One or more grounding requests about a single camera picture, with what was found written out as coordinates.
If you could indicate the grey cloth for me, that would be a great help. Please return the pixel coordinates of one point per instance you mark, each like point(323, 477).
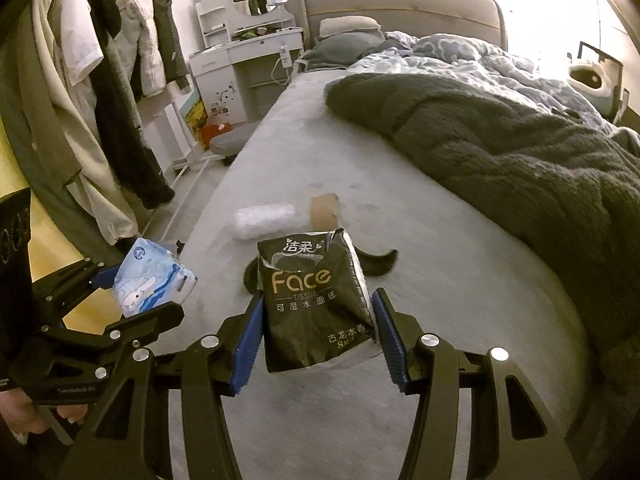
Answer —
point(75, 220)

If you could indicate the white bubble wrap roll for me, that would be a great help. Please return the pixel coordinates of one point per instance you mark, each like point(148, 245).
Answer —
point(260, 220)

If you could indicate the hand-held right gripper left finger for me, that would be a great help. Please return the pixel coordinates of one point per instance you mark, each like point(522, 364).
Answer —
point(250, 345)

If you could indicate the white t-shirt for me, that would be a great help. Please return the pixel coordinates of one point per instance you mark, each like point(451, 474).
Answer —
point(82, 35)

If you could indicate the black tissue pack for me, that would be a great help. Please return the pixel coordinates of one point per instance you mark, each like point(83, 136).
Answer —
point(310, 310)

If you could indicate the cream coat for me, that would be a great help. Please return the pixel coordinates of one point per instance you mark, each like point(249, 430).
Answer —
point(100, 185)

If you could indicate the blue white tissue pack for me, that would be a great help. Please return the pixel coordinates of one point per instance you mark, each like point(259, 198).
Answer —
point(150, 275)

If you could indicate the yellow cloth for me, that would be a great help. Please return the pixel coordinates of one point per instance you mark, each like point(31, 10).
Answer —
point(50, 240)

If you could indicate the bed with grey sheet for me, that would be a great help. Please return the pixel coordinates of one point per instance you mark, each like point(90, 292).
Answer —
point(400, 185)

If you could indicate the white puffer jacket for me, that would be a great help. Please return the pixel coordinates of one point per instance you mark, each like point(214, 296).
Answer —
point(145, 35)

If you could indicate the yellow painting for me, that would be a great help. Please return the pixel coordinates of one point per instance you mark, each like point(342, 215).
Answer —
point(195, 120)

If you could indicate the tall cardboard tape core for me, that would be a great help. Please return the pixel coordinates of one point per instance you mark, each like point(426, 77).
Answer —
point(325, 212)

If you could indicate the grey padded headboard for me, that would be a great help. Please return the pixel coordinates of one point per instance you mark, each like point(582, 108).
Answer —
point(400, 5)

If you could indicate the black curved plastic piece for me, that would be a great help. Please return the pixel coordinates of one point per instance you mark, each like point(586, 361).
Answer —
point(380, 262)

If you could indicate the blue patterned duvet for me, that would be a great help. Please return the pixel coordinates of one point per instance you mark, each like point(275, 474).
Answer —
point(450, 50)

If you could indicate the red bag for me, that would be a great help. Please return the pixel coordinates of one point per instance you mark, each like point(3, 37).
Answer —
point(215, 135)

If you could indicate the olive knit cardigan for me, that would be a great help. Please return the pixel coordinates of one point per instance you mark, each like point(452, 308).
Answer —
point(25, 85)

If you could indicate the beige pillow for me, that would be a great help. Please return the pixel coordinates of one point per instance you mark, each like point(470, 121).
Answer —
point(350, 25)

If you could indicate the grey rolling stool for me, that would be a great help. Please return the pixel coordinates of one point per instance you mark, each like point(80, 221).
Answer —
point(232, 140)

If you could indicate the dark green vest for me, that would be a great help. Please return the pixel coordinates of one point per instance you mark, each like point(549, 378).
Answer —
point(170, 25)

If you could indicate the person's left hand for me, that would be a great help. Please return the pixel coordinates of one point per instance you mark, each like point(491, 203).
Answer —
point(20, 412)

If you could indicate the grey pillow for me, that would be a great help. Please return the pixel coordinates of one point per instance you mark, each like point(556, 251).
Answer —
point(340, 50)

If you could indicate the white dressing table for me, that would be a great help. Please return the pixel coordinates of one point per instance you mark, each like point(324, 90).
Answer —
point(215, 70)

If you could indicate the cream plush pet bed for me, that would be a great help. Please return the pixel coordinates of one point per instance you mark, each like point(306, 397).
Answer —
point(590, 87)

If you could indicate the grey fleece blanket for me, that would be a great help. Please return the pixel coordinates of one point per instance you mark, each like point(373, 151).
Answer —
point(500, 160)

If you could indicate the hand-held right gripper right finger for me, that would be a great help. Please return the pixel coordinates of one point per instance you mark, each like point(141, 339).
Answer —
point(395, 345)

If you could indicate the white power strip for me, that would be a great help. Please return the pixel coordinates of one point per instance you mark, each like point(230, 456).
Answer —
point(285, 57)

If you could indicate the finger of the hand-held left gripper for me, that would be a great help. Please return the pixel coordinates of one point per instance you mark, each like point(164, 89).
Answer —
point(105, 276)
point(140, 325)

